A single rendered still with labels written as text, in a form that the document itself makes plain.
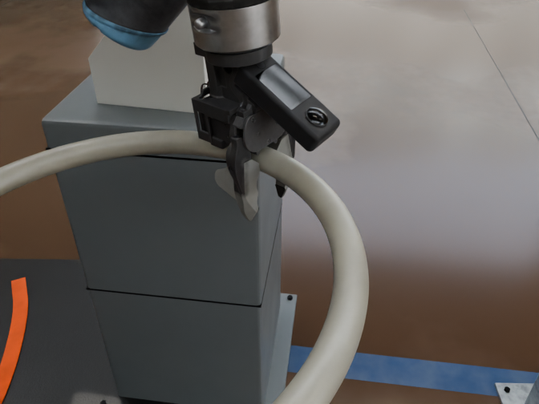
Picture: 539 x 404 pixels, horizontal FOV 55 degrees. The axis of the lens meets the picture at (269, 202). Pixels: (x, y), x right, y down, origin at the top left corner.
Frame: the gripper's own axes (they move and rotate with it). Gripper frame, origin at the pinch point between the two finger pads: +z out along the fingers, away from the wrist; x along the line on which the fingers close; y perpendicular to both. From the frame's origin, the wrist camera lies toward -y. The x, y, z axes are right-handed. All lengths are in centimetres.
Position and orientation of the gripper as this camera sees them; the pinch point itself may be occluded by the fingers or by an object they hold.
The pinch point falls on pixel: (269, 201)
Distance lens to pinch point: 65.0
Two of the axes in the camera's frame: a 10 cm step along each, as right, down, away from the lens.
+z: 0.9, 8.0, 6.0
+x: -6.6, 5.0, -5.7
